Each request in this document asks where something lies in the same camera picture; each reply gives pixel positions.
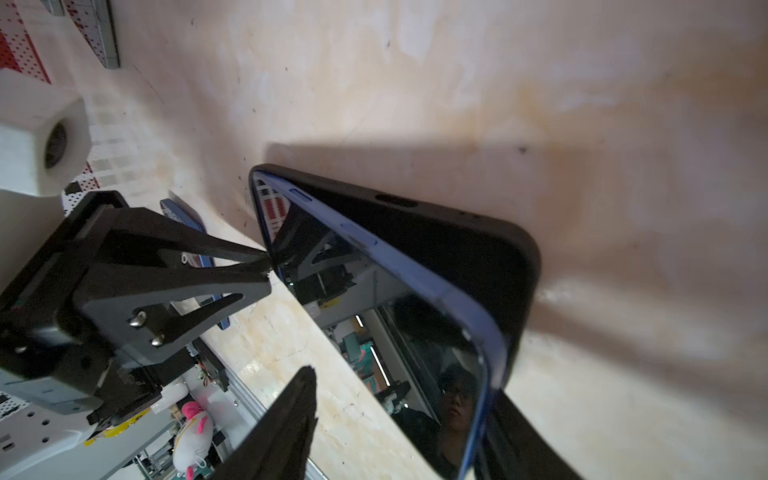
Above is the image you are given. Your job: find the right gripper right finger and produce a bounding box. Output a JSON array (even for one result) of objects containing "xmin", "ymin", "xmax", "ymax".
[{"xmin": 476, "ymin": 392, "xmax": 581, "ymax": 480}]

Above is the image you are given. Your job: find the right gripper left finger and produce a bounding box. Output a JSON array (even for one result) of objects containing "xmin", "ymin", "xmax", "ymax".
[{"xmin": 213, "ymin": 365, "xmax": 318, "ymax": 480}]

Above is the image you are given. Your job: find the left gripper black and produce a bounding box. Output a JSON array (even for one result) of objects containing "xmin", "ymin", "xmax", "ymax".
[{"xmin": 1, "ymin": 191, "xmax": 271, "ymax": 426}]

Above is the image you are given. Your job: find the black smartphone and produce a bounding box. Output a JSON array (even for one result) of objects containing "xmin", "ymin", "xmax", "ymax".
[
  {"xmin": 159, "ymin": 197, "xmax": 232, "ymax": 331},
  {"xmin": 250, "ymin": 169, "xmax": 508, "ymax": 479}
]

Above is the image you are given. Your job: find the black phone case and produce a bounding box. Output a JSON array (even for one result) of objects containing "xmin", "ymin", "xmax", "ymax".
[{"xmin": 250, "ymin": 164, "xmax": 541, "ymax": 389}]

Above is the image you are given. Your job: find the pink white plush toy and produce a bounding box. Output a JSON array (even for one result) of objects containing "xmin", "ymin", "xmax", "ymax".
[{"xmin": 172, "ymin": 401, "xmax": 215, "ymax": 479}]

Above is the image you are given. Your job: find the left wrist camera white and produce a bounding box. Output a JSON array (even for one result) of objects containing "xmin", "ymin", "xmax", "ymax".
[{"xmin": 1, "ymin": 69, "xmax": 92, "ymax": 197}]

